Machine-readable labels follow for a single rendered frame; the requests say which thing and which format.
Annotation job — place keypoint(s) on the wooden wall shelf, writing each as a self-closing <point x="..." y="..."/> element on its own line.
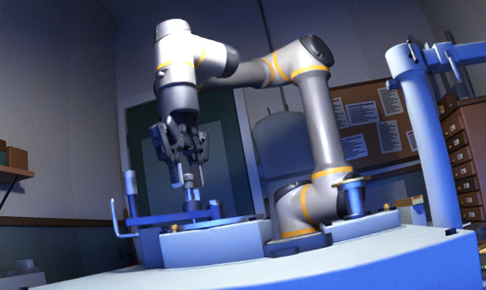
<point x="5" y="175"/>

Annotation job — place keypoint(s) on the grey crank plunger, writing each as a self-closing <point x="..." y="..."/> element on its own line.
<point x="191" y="197"/>

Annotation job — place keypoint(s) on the brass knob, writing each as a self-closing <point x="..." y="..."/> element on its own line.
<point x="386" y="206"/>
<point x="173" y="228"/>

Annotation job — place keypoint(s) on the blue round index plate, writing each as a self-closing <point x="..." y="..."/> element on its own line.
<point x="227" y="222"/>

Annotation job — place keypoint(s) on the brown box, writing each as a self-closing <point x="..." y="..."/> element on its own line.
<point x="17" y="157"/>

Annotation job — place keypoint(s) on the small dark block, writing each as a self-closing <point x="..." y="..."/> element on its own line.
<point x="451" y="231"/>

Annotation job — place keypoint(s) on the grey bent rod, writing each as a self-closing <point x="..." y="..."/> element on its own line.
<point x="115" y="225"/>

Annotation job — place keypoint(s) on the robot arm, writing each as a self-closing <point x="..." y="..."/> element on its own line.
<point x="319" y="132"/>

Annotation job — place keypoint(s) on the brown drawer cabinet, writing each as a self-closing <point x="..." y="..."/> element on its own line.
<point x="480" y="161"/>

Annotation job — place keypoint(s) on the grey machine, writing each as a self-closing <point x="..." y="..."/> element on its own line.
<point x="9" y="275"/>

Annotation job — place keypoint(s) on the grey round tank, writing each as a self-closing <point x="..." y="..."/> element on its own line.
<point x="281" y="144"/>

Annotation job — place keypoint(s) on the blue round column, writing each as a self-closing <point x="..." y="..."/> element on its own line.
<point x="428" y="153"/>

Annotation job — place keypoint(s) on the dark blue base plate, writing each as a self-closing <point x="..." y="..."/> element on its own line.
<point x="295" y="245"/>

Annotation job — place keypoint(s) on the blue arbor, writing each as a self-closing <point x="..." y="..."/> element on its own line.
<point x="353" y="201"/>

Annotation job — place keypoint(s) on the cork notice board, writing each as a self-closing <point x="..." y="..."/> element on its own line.
<point x="367" y="120"/>

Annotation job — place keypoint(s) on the brass dial blank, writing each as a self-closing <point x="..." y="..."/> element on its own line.
<point x="349" y="180"/>

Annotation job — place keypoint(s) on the blue machine body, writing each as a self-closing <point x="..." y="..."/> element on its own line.
<point x="210" y="245"/>

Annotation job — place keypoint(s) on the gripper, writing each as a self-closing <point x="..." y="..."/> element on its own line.
<point x="178" y="100"/>

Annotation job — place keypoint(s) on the grey box with tan lid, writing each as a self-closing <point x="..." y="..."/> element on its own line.
<point x="412" y="209"/>

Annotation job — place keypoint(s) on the green door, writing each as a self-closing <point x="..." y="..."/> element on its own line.
<point x="219" y="161"/>

